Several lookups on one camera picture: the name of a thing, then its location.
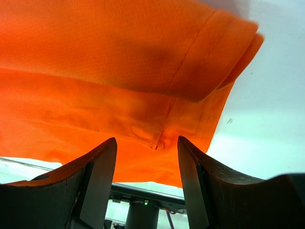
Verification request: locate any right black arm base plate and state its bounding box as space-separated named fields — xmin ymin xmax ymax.
xmin=109 ymin=183 xmax=187 ymax=215

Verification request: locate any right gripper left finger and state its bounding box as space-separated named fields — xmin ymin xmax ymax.
xmin=0 ymin=137 xmax=117 ymax=229

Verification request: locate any orange t-shirt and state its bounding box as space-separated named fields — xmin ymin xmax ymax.
xmin=0 ymin=0 xmax=264 ymax=187

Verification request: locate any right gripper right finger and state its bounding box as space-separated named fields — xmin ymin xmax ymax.
xmin=177 ymin=136 xmax=305 ymax=229

